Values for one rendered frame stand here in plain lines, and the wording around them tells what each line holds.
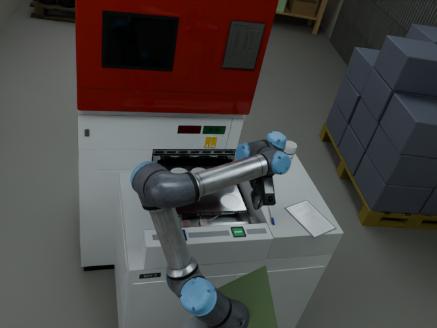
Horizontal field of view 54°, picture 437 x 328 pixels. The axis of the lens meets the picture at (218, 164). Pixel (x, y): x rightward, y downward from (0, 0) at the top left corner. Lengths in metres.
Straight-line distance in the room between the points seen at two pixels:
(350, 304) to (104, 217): 1.71
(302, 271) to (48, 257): 1.62
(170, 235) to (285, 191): 0.86
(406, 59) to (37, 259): 2.87
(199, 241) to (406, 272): 2.10
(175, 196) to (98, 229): 1.35
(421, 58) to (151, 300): 2.54
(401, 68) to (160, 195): 2.56
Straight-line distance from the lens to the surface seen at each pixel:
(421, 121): 3.27
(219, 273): 1.99
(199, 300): 1.46
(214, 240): 1.82
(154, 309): 2.11
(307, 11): 7.47
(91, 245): 2.67
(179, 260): 1.52
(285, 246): 1.98
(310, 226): 2.02
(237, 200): 2.12
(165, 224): 1.44
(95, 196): 2.39
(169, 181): 1.27
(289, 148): 2.31
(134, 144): 2.18
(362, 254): 3.50
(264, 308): 1.59
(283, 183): 2.21
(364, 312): 3.15
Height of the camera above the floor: 2.29
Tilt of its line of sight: 37 degrees down
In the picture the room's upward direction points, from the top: 13 degrees clockwise
